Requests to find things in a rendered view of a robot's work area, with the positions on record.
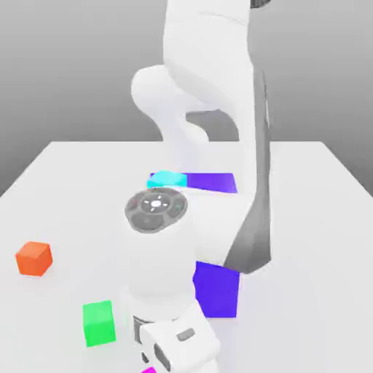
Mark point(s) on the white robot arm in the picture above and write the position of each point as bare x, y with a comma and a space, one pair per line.
204, 87

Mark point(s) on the small cyan cube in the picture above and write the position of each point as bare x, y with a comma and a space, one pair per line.
167, 179

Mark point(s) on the small green cube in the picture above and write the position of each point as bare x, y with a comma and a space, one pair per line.
99, 323

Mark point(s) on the small orange cube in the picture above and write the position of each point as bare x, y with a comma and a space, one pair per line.
33, 259

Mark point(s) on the small magenta cube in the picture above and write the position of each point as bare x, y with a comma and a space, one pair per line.
150, 370

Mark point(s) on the large purple box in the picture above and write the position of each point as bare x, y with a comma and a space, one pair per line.
217, 291

